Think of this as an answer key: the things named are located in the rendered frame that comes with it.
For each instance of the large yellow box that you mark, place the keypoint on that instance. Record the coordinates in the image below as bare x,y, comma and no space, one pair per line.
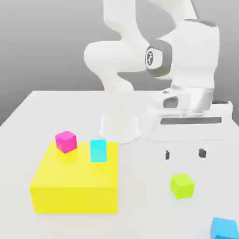
74,186

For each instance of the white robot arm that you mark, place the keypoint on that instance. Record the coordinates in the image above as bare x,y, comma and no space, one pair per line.
119,56

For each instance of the small pink cube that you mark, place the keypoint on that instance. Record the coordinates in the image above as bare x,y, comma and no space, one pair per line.
65,141

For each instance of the small lime green cube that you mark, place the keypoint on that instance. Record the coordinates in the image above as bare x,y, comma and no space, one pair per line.
182,185

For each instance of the small cyan cube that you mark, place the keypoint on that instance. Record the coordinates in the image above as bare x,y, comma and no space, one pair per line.
98,151

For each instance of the small blue cube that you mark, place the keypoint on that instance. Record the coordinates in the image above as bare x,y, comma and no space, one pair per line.
224,228

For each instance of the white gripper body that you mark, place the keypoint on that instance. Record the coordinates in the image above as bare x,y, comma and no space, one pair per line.
186,131

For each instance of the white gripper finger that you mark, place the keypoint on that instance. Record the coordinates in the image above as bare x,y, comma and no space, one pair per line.
164,149
203,147

